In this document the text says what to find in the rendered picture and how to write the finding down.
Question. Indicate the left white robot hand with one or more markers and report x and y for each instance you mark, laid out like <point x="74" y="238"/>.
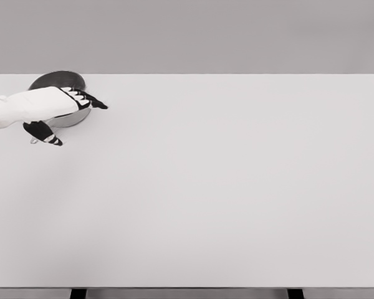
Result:
<point x="50" y="102"/>

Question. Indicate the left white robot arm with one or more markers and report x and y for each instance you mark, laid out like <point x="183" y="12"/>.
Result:
<point x="1" y="110"/>

